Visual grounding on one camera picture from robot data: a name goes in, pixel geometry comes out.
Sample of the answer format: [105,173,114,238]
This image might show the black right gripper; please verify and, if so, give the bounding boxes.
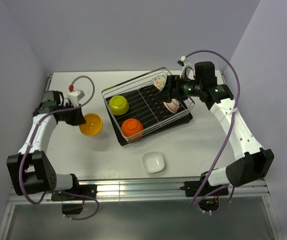
[155,75,203,103]

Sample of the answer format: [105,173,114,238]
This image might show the yellow orange plastic bowl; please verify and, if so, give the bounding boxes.
[79,113,103,137]

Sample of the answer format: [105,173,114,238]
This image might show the white bowl red ornaments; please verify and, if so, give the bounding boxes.
[163,99,180,113]

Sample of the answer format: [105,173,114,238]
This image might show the floral leaf pattern bowl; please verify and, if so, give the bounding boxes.
[151,74,167,91]

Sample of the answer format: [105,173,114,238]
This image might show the lime green bowl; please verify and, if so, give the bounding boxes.
[109,95,129,116]

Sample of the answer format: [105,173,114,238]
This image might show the orange bowl white inside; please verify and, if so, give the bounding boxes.
[121,118,144,140]

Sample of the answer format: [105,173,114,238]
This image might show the small white square dish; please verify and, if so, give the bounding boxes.
[141,151,165,174]

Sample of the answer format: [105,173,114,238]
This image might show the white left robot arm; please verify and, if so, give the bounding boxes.
[6,90,86,200]

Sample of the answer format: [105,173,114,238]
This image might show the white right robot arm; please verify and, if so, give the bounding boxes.
[162,57,275,195]

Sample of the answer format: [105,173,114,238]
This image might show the black drip tray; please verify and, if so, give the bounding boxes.
[107,82,193,147]

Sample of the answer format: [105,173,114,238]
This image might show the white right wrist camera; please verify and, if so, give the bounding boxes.
[177,56,194,78]

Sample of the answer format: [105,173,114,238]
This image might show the steel wire dish rack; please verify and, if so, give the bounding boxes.
[100,66,195,144]

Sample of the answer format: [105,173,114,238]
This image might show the aluminium mounting rail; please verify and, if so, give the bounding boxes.
[7,177,270,205]

